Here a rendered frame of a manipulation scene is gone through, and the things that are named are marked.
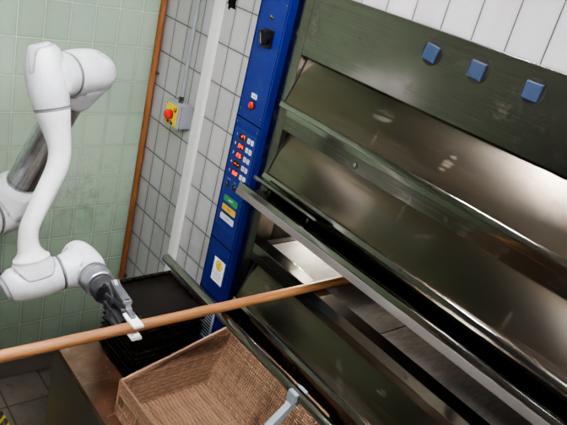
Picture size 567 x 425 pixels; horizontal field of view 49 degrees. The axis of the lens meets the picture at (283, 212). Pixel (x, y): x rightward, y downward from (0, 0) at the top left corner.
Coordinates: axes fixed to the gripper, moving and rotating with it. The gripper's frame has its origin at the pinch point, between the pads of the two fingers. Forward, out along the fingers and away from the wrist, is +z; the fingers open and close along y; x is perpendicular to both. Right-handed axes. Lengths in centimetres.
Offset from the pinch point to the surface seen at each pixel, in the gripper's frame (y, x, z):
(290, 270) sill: 1, -67, -13
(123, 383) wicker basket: 46, -16, -25
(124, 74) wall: -33, -51, -123
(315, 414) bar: 2, -29, 46
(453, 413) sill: 2, -66, 62
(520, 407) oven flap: -22, -52, 81
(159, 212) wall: 23, -66, -100
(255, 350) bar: 2.3, -29.0, 18.7
